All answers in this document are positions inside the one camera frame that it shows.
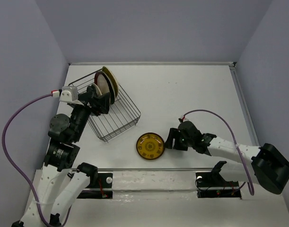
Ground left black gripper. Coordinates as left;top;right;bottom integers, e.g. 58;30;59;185
72;90;112;140

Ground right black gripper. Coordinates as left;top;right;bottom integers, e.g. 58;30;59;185
162;127;194;151

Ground red rimmed cream plate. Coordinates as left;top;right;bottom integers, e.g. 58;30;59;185
94;71;110;94

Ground yellow patterned round plate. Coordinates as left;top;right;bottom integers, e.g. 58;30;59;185
136;132;165;161

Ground woven bamboo pattern plate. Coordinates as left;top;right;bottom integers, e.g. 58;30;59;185
102;66;119;96

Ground cream plate with black brushmark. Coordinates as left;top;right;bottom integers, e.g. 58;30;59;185
91;83;103;97

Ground black round plate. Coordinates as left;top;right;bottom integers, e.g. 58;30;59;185
106;79;118;105

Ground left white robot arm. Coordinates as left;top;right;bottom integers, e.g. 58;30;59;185
10;85;112;227

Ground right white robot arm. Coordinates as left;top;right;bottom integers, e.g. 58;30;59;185
165;121;289;194

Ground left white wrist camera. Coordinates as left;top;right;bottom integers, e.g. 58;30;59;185
59;86;80;105

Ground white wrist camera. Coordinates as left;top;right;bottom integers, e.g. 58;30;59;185
178;115;189;123
59;86;80;105

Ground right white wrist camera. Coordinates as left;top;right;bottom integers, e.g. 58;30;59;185
178;115;189;123

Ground dark wire dish rack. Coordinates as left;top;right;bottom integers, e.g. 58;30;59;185
68;68;141;142

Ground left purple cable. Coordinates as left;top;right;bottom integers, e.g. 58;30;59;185
1;89;70;227

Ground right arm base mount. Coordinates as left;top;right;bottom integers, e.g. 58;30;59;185
195;172;242;199

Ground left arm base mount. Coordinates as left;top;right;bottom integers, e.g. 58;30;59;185
77;172;113;199

